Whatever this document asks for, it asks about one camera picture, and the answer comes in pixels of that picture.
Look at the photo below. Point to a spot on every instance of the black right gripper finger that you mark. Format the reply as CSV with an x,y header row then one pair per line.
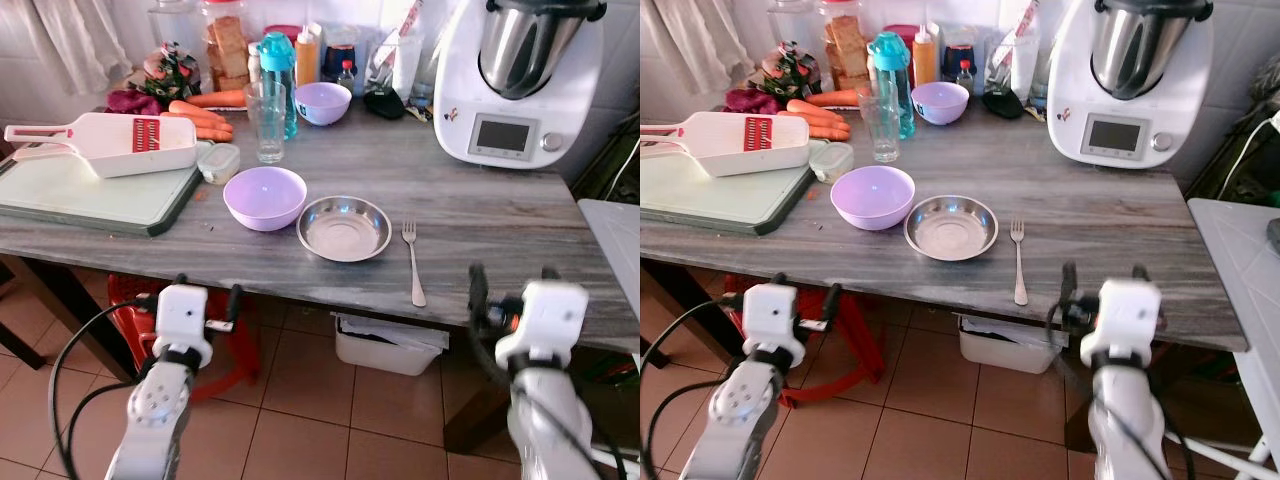
x,y
478,295
1067,290
550,274
1141,272

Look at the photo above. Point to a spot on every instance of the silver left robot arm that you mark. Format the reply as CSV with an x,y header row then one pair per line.
x,y
738,415
152,415

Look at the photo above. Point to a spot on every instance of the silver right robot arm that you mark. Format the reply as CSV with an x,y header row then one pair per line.
x,y
545,420
1125,420

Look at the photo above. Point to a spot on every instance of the red plastic stool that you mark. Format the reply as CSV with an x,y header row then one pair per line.
x,y
240,345
850,345

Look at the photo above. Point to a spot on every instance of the silver metal fork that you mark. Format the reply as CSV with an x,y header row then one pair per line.
x,y
1019,265
414,265

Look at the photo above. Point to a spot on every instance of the white side table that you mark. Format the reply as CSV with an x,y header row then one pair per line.
x,y
615,240
1245,290

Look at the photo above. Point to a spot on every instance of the white plastic bin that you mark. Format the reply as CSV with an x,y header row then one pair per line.
x,y
385,345
1005,343

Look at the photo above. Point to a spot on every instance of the pale green cutting board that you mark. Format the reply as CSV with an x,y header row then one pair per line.
x,y
720,200
80,200

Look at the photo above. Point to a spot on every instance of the large purple plastic bowl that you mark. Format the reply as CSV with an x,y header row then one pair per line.
x,y
265,195
872,195

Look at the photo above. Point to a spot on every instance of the small clear plastic container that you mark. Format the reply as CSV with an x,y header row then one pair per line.
x,y
219,163
832,162

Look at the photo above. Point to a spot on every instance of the stainless steel plate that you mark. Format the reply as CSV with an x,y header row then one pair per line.
x,y
951,229
344,230

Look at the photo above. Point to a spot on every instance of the white mandoline slicer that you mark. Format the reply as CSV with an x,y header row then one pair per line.
x,y
720,143
100,145

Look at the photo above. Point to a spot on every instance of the orange carrot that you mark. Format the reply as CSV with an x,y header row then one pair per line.
x,y
200,115
215,99
815,115
832,98

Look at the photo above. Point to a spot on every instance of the clear drinking glass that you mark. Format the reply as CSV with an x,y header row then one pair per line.
x,y
266,125
879,125

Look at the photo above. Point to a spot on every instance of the white kitchen cooking machine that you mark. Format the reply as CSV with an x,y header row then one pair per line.
x,y
1135,90
525,90

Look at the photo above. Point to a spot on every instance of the black pouch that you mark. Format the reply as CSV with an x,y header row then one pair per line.
x,y
1003,103
384,103

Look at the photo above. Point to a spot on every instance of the bagged green and red vegetables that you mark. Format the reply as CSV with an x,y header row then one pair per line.
x,y
172,72
790,72

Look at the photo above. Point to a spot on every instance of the small purple plastic bowl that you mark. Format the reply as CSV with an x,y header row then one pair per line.
x,y
322,103
940,102

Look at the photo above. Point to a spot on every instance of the clear jar with bread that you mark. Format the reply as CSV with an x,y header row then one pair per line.
x,y
228,50
846,50

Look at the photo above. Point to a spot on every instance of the small bottle with red cap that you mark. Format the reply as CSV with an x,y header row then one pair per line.
x,y
965,76
347,76

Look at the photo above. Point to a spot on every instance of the clear plastic bag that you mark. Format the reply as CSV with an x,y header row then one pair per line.
x,y
395,55
1015,55

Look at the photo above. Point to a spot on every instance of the teal water bottle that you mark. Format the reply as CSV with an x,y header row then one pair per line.
x,y
890,55
278,55

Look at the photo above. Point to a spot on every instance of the orange sauce bottle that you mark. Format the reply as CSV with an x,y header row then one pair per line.
x,y
306,58
924,58

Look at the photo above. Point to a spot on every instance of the white sheer curtain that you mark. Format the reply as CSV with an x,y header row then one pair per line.
x,y
690,40
75,40

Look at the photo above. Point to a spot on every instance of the clear glass jar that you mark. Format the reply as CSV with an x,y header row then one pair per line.
x,y
175,25
792,22

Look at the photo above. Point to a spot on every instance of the dark jar with red lid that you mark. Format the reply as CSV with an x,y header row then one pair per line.
x,y
958,52
340,52

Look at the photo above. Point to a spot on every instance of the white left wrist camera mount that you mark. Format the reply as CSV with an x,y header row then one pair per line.
x,y
182,318
772,316

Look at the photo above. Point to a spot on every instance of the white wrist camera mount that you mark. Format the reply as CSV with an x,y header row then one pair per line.
x,y
182,318
772,316
545,315
1122,312

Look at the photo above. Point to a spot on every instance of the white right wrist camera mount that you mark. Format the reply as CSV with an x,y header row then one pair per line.
x,y
1122,312
545,315

